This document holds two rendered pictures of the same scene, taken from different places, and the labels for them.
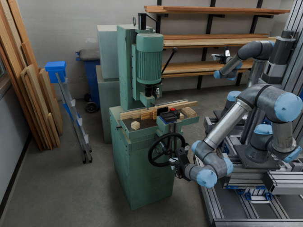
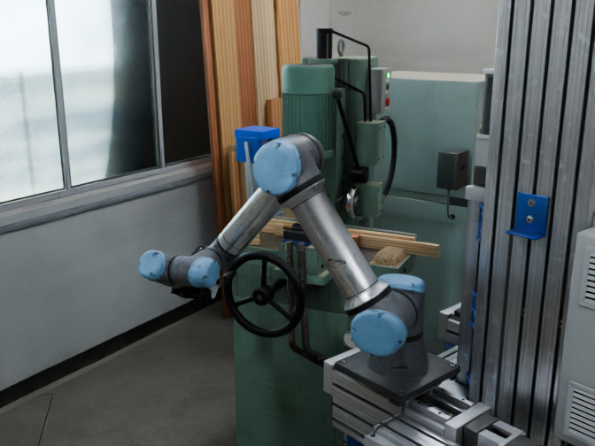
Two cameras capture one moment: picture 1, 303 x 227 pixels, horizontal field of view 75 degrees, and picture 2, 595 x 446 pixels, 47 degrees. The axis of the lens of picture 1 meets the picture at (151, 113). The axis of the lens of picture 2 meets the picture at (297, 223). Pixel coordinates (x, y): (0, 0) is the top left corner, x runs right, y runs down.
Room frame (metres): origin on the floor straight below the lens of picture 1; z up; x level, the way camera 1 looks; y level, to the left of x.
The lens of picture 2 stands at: (-0.16, -1.75, 1.63)
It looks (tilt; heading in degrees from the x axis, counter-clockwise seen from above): 16 degrees down; 51
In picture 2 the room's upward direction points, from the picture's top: straight up
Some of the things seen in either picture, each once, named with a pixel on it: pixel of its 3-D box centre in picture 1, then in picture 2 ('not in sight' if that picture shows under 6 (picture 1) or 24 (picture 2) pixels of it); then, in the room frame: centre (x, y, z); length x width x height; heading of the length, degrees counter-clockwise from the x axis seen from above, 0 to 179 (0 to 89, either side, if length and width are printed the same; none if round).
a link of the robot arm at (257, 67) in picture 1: (254, 75); not in sight; (1.54, -0.82, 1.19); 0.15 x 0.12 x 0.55; 106
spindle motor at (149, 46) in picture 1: (149, 58); (308, 111); (1.34, 0.03, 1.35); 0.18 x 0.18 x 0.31
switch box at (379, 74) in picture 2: not in sight; (378, 90); (1.69, 0.04, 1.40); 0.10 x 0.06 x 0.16; 26
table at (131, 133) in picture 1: (162, 123); (317, 258); (1.28, -0.09, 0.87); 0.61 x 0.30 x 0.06; 116
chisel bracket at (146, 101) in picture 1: (147, 99); not in sight; (1.36, 0.04, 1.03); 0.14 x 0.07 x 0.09; 26
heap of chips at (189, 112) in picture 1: (189, 111); (390, 253); (1.41, -0.31, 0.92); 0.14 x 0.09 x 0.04; 26
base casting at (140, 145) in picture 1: (141, 122); (320, 266); (1.45, 0.08, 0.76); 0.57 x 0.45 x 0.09; 26
